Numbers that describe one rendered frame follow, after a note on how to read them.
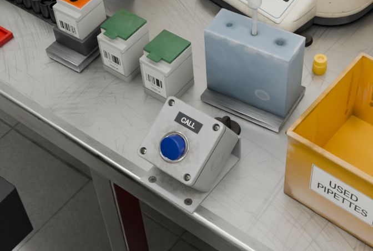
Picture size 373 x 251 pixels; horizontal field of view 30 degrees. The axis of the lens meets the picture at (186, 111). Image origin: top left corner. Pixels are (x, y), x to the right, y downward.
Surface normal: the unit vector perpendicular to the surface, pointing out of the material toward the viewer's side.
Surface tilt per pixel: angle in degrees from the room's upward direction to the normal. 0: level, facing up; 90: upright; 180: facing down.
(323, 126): 90
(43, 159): 0
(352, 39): 0
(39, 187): 0
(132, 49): 90
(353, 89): 90
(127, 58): 90
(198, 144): 30
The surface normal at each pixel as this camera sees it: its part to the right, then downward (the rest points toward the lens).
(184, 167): -0.36, -0.26
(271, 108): -0.52, 0.66
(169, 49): -0.06, -0.65
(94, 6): 0.81, 0.41
